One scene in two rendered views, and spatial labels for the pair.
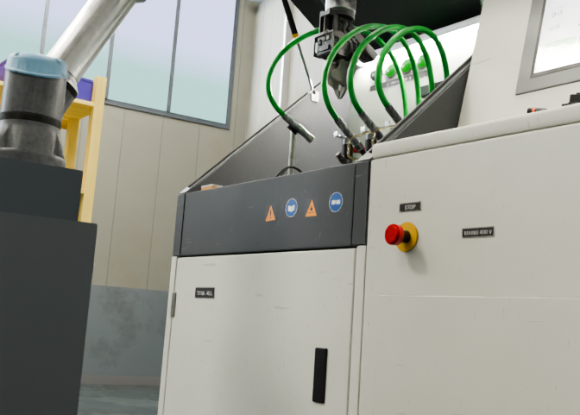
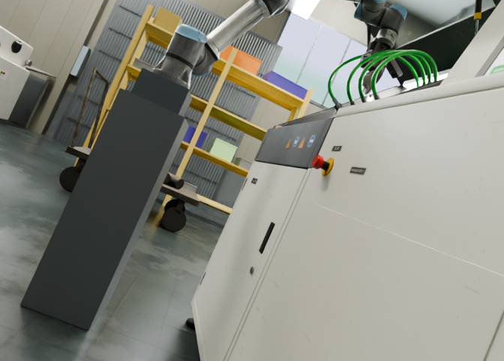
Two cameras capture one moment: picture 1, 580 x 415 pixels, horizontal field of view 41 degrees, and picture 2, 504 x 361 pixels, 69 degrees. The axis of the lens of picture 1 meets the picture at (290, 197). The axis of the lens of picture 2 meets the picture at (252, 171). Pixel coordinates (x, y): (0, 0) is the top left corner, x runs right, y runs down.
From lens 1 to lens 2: 0.58 m
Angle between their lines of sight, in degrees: 25
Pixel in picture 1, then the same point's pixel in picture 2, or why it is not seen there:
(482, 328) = (332, 234)
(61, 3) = (315, 55)
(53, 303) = (149, 149)
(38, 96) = (181, 46)
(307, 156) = not seen: hidden behind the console
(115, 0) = (249, 11)
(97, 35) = (235, 28)
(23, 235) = (145, 111)
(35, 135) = (173, 66)
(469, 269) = (343, 194)
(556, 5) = not seen: outside the picture
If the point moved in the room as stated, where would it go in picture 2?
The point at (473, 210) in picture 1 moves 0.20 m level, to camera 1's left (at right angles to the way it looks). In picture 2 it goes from (361, 155) to (282, 127)
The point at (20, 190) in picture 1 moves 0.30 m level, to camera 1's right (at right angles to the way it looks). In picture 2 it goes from (154, 89) to (223, 114)
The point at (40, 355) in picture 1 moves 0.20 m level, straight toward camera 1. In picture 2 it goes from (134, 172) to (105, 166)
